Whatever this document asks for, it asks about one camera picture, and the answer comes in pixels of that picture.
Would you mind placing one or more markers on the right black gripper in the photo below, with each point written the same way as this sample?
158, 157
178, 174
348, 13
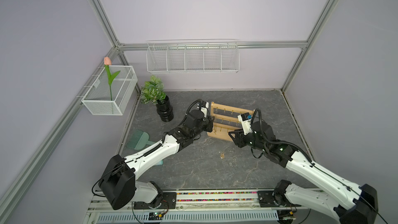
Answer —
238, 138

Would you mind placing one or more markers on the wooden jewelry display stand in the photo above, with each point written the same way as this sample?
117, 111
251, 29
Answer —
225, 120

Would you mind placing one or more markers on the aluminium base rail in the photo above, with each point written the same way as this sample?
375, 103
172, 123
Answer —
235, 199

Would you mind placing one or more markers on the green artificial potted plant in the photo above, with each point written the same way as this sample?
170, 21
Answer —
153, 91

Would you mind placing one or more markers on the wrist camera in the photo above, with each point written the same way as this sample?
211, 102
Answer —
204, 108
245, 121

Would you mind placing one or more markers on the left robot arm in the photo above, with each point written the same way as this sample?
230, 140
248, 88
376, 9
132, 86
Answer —
120, 183

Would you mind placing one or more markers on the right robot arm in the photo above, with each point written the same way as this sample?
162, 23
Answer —
339, 198

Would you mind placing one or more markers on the black plant pot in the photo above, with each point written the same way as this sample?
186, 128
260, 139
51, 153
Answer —
165, 109

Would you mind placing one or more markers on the white cable duct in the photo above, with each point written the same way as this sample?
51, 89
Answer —
173, 217

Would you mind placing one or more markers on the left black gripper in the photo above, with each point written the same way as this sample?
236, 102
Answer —
209, 122

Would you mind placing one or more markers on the white wire wall shelf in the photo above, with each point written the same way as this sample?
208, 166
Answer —
193, 56

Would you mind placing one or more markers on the white mesh wall basket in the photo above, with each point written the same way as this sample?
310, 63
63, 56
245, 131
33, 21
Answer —
96, 96

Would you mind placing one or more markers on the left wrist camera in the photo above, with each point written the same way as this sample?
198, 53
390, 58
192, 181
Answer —
204, 108

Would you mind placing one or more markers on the teal dustpan brush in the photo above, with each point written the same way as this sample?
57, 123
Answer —
137, 141

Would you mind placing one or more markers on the pink artificial tulip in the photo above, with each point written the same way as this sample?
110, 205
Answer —
111, 76

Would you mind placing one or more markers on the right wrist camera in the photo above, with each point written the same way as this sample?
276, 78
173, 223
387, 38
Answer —
245, 121

